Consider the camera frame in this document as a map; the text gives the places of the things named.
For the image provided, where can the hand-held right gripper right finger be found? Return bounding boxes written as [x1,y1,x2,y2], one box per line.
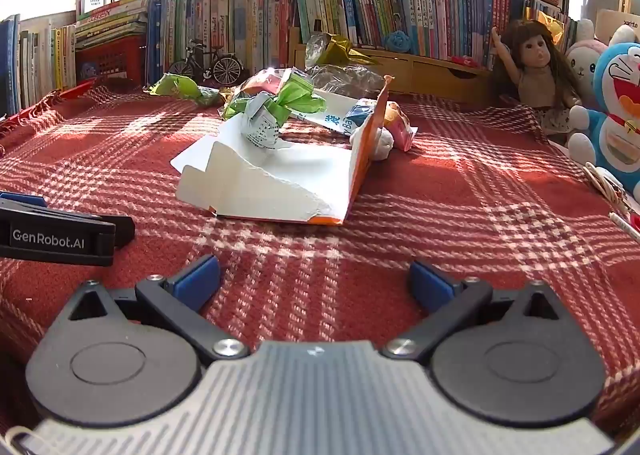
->
[382,260,561,363]

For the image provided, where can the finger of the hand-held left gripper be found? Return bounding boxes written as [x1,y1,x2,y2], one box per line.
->
[0,192,48,208]
[0,200,136,248]

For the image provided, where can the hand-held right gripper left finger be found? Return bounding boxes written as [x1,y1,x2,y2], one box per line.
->
[62,255,251,362]

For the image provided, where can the blue pink snack packet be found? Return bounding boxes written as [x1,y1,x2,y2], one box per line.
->
[390,120,419,152]

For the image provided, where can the clear plastic bag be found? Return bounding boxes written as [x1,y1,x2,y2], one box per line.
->
[300,64,387,103]

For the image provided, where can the row of thin pale books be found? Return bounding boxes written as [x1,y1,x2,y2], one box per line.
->
[0,14,77,118]

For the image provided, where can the stack of flat picture books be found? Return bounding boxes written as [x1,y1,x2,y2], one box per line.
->
[74,0,150,52]

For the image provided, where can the row of tall mixed books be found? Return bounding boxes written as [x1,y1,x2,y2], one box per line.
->
[146,0,295,86]

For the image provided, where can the row of colourful paperback books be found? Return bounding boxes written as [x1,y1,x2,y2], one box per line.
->
[290,0,528,68]

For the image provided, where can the red plaid blanket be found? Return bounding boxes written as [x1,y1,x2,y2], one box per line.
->
[0,80,640,441]

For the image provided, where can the torn white orange cardboard box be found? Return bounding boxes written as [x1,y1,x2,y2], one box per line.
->
[170,75,391,226]

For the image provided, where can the crumpled white wrapper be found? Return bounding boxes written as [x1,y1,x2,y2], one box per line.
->
[349,126,395,162]

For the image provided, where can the crumpled green wrapper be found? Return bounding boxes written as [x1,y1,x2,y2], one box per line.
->
[144,74,221,107]

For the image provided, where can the red plastic basket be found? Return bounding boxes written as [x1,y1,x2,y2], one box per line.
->
[74,34,150,88]

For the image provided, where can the crumpled printed paper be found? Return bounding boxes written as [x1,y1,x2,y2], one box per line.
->
[241,92,283,150]

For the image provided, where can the miniature black bicycle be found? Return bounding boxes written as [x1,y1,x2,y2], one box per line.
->
[167,40,244,85]

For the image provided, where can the red white pen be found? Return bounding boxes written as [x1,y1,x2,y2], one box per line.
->
[607,212,640,242]

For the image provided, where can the orange snack bag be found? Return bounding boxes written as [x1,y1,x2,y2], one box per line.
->
[235,69,291,98]

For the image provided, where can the flat white blue packet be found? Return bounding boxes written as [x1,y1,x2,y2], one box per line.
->
[290,88,376,136]

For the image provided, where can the wooden drawer organizer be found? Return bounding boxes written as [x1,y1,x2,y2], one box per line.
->
[289,28,498,106]

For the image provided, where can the green wrapper with white paper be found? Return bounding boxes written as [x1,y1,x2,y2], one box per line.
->
[220,69,327,120]

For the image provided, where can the blue yarn flower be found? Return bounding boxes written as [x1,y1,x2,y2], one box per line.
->
[384,29,412,55]

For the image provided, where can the brown haired doll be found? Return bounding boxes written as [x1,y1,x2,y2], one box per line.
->
[490,19,583,136]

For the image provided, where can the large gold foil bag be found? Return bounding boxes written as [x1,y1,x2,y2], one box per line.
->
[305,32,383,67]

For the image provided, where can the white bunny plush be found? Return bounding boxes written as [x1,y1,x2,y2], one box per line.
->
[564,19,610,108]

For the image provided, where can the blue cat plush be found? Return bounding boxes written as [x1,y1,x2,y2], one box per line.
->
[566,25,640,206]

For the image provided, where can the brown cardboard box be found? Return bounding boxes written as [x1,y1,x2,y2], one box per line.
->
[595,8,640,45]

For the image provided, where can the white coiled cord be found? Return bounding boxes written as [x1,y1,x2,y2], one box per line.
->
[582,161,632,216]

